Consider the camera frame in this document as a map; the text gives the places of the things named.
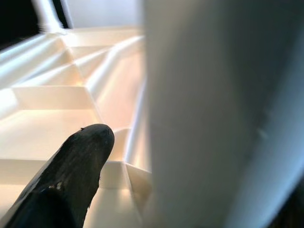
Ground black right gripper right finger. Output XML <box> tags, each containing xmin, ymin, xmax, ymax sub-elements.
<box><xmin>268</xmin><ymin>187</ymin><xmax>304</xmax><ymax>228</ymax></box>

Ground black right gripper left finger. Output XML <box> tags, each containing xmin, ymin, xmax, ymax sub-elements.
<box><xmin>0</xmin><ymin>123</ymin><xmax>115</xmax><ymax>228</ymax></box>

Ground white plastic table top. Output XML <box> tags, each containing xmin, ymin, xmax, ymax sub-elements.
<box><xmin>0</xmin><ymin>25</ymin><xmax>155</xmax><ymax>228</ymax></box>

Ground white plastic table leg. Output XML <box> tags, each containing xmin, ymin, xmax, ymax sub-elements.
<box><xmin>33</xmin><ymin>0</ymin><xmax>73</xmax><ymax>33</ymax></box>
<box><xmin>142</xmin><ymin>0</ymin><xmax>304</xmax><ymax>228</ymax></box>

